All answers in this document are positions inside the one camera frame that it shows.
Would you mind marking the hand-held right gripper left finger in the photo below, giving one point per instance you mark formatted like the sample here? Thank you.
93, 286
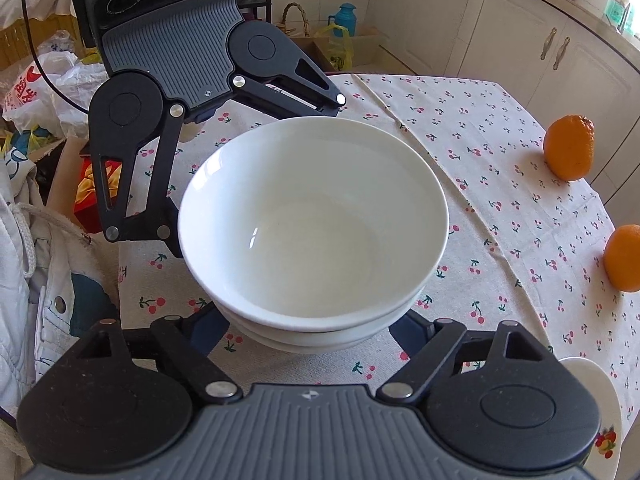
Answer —
212, 327

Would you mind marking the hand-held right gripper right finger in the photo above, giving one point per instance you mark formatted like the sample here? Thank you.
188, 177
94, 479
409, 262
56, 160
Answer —
410, 332

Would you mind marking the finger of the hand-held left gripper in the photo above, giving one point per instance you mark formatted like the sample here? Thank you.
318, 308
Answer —
260, 91
167, 185

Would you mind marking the white floral bowl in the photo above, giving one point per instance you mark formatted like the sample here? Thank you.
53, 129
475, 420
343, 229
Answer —
320, 350
310, 220
320, 337

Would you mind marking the large white fruit-print plate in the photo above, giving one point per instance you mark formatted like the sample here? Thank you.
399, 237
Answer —
607, 410

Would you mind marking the red carton box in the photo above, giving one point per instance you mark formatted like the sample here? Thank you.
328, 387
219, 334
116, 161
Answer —
82, 195

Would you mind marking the cherry print tablecloth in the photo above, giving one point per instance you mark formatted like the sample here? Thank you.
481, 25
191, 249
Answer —
500, 210
140, 280

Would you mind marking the yellow plastic bag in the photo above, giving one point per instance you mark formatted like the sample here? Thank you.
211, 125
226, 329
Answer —
340, 50

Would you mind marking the wicker basket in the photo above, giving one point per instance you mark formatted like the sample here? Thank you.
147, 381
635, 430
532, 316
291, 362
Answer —
295, 5

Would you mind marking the blue thermos jug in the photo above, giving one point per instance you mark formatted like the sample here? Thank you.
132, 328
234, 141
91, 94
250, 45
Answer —
345, 20

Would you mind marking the cardboard box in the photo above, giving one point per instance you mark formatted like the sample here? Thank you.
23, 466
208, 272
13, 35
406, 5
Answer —
370, 47

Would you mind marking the white red-print plastic bag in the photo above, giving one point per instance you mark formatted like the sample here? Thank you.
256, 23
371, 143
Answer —
55, 90

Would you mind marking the person's white jacket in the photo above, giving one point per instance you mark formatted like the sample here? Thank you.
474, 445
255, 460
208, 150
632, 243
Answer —
50, 270

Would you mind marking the orange with green leaf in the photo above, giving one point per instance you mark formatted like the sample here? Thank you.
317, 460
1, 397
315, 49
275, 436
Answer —
625, 260

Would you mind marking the orange without leaf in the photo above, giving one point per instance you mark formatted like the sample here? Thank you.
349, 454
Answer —
570, 150

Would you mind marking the white kitchen cabinet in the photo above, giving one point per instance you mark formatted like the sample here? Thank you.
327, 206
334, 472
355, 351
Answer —
500, 35

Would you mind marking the beige kitchen counter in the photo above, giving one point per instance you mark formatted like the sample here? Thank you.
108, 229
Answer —
595, 17

